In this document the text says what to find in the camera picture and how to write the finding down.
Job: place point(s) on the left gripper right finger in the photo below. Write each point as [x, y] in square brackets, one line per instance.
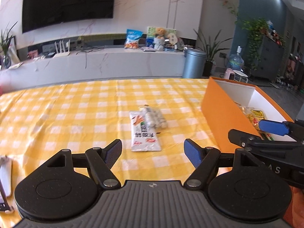
[204, 161]

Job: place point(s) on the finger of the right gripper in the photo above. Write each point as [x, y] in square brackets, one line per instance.
[273, 127]

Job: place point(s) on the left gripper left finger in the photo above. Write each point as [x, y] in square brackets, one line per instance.
[100, 161]

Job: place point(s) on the yellow label peanut snack bag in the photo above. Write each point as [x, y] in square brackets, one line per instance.
[253, 115]

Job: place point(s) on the white spicy strip packet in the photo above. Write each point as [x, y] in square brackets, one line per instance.
[143, 138]

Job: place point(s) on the clear white candy bag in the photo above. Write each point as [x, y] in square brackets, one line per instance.
[153, 117]

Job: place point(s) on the orange cardboard box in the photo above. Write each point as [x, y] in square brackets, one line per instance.
[220, 106]

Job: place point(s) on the dark grey cabinet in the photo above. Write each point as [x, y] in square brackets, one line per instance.
[271, 55]

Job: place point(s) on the white stool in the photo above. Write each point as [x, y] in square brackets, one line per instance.
[235, 75]

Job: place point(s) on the yellow checkered tablecloth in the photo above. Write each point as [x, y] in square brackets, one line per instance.
[37, 123]

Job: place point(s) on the water dispenser bottle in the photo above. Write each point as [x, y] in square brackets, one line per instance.
[235, 61]

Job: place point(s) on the white marble tv console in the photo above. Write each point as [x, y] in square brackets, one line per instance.
[105, 64]

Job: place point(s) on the grey metal trash can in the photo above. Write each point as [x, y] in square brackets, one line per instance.
[195, 60]

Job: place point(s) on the hanging ivy plant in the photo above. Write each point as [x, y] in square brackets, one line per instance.
[256, 29]

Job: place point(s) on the potted green floor plant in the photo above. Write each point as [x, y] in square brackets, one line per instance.
[210, 47]

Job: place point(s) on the white wifi router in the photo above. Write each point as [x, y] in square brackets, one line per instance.
[62, 49]

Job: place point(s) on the teddy bear toy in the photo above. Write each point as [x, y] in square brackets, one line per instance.
[159, 39]

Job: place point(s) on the blue chips bag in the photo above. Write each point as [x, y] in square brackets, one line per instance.
[132, 38]

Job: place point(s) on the green plant in vase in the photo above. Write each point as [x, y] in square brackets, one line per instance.
[8, 47]

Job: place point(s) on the black wall television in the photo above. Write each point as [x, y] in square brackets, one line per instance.
[41, 13]

